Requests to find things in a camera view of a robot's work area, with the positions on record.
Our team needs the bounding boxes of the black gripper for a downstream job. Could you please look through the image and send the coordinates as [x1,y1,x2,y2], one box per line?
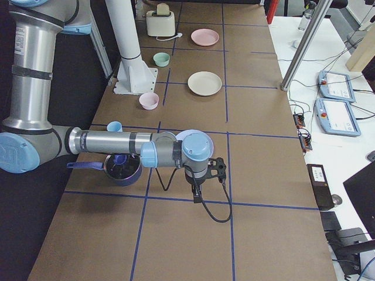
[184,166,208,203]

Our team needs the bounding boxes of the pink plate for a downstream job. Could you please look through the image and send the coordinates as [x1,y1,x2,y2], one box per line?
[190,29,220,47]

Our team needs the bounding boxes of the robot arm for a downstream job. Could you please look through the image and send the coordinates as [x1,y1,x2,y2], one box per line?
[1,1,218,203]

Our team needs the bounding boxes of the blue plate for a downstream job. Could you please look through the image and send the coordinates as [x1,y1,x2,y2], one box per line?
[176,129,214,161]

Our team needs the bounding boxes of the dark blue saucepan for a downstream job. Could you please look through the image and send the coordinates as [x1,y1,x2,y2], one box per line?
[66,154,142,186]

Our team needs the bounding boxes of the blue scoop in saucepan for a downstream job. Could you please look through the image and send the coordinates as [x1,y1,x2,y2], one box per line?
[114,154,127,165]

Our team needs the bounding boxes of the pink bowl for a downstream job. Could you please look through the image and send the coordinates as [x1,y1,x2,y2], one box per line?
[139,92,159,110]

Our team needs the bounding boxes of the small blue cup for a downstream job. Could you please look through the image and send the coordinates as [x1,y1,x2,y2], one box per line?
[107,121,122,132]

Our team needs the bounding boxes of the cream plate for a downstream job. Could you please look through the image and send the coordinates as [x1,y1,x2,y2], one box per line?
[187,71,222,97]

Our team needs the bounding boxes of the lower orange connector board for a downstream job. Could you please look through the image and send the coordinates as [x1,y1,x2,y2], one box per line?
[298,132,312,153]

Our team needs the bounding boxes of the orange connector board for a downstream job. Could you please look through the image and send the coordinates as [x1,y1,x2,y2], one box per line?
[298,132,312,153]
[293,113,305,128]

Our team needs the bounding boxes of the upper orange connector board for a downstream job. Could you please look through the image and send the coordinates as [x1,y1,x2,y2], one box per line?
[293,113,305,128]

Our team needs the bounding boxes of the black box with label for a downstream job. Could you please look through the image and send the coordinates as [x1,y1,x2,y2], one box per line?
[306,164,335,211]

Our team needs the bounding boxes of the white pole with base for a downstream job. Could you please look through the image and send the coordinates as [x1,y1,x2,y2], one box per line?
[106,0,158,95]

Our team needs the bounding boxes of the green bowl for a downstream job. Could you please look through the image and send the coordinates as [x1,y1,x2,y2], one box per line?
[153,52,171,67]

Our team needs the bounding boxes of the lower teach pendant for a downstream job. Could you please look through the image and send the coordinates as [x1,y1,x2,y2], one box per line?
[315,98,362,137]

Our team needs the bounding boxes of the teach pendant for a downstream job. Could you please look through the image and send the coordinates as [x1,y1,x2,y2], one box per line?
[315,98,362,137]
[318,70,356,103]

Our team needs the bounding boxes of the black monitor corner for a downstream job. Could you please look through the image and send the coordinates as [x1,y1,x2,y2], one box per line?
[343,162,375,238]

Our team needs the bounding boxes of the cream toaster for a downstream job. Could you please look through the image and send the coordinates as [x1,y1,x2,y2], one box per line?
[146,11,176,37]

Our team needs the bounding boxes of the upper teach pendant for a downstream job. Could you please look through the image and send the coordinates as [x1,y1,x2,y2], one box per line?
[318,70,356,103]

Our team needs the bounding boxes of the bread slice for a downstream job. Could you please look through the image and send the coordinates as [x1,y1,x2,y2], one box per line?
[156,3,171,16]

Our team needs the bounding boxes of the water bottle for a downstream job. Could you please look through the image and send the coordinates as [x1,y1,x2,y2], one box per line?
[298,1,317,30]

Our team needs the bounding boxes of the wooden board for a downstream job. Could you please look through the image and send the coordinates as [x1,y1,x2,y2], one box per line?
[346,23,374,72]

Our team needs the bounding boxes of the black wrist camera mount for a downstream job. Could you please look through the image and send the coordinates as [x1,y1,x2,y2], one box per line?
[206,157,226,183]

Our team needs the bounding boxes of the black camera cable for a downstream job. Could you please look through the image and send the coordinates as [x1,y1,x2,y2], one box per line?
[154,167,233,223]

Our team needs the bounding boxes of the white power plug cable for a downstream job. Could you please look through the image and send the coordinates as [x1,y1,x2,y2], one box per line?
[155,32,184,41]

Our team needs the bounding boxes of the black stand bracket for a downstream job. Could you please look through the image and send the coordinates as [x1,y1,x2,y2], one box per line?
[320,211,374,280]

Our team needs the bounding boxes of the aluminium frame post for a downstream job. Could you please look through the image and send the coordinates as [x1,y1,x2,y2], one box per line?
[280,0,332,91]

